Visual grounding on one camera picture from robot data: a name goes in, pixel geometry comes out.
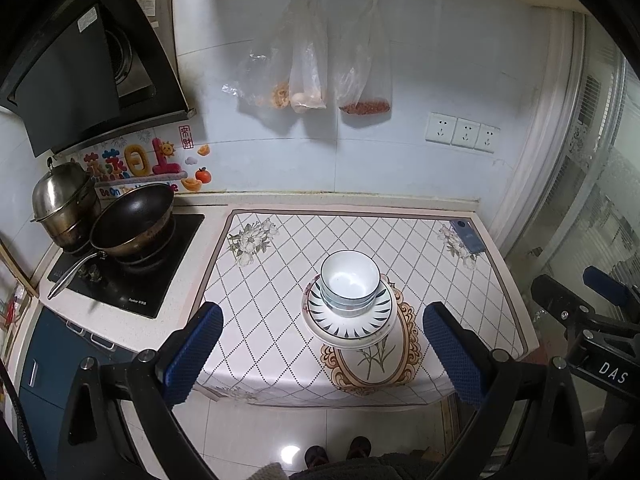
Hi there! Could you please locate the blue leaf pattern plate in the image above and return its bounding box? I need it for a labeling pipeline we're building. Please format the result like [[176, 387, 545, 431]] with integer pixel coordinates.
[[306, 277, 394, 335]]

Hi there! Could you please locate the blue kitchen cabinet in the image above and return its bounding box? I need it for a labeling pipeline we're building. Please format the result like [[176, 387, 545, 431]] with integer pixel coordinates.
[[0, 305, 137, 480]]

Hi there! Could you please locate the black range hood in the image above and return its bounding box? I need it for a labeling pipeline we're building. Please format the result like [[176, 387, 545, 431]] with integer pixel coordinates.
[[0, 0, 197, 159]]

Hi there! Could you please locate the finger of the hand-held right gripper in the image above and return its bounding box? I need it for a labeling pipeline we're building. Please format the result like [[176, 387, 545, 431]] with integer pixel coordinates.
[[582, 266, 640, 319], [530, 274, 640, 339]]

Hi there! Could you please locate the plastic bag with red beans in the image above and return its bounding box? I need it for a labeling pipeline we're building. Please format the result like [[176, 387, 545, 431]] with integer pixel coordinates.
[[335, 0, 392, 117]]

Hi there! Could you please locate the plastic bag with yellow food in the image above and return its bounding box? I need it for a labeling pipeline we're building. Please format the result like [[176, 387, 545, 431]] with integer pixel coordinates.
[[222, 0, 297, 112]]

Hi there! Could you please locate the white wall socket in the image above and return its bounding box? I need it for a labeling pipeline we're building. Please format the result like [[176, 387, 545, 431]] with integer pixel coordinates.
[[475, 123, 501, 154], [426, 112, 457, 144], [451, 118, 482, 149]]

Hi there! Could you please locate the glass sliding door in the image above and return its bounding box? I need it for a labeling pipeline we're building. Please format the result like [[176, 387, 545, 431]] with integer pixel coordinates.
[[500, 7, 640, 323]]

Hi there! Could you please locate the plastic bag with pale food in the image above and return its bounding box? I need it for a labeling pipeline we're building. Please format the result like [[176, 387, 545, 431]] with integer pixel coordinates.
[[289, 0, 329, 114]]

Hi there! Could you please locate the blue patterned white bowl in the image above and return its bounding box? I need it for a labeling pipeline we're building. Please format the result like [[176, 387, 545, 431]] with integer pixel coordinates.
[[321, 287, 380, 317]]

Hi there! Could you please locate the diamond pattern floral tablecloth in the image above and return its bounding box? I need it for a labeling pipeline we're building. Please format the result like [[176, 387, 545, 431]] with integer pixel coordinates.
[[192, 209, 528, 408]]

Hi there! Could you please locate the wooden frame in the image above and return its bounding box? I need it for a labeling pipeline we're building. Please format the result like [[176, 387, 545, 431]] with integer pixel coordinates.
[[0, 237, 40, 347]]

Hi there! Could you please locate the black wok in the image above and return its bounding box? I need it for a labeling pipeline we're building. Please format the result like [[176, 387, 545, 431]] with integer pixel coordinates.
[[47, 182, 176, 301]]

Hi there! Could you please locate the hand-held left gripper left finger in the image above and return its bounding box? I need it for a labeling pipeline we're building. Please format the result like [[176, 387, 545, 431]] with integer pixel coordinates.
[[56, 301, 224, 480]]

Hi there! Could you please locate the white bowl with dark rim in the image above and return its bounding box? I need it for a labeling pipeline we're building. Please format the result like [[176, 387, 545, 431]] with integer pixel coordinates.
[[320, 250, 381, 311]]

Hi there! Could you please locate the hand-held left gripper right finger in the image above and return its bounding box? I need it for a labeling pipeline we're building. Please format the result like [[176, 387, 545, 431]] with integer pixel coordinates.
[[422, 301, 589, 480]]

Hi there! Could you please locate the blue smartphone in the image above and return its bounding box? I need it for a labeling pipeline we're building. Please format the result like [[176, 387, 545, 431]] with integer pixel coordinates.
[[449, 219, 485, 255]]

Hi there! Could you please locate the floral white plate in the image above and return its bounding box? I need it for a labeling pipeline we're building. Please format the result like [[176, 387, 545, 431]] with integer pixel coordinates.
[[320, 337, 397, 352]]

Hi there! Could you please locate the person's dark clothing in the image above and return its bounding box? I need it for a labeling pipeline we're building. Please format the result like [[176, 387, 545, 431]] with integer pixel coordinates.
[[240, 452, 451, 480]]

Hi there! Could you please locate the stainless steel steamer pot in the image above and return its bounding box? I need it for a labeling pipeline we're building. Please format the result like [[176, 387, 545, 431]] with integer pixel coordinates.
[[30, 160, 104, 254]]

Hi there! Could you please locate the black gas stove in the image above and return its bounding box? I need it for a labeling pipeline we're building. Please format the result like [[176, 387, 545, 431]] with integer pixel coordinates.
[[47, 212, 206, 319]]

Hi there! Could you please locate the colourful character wall sticker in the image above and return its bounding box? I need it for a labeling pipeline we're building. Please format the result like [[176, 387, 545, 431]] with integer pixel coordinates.
[[82, 137, 179, 197]]

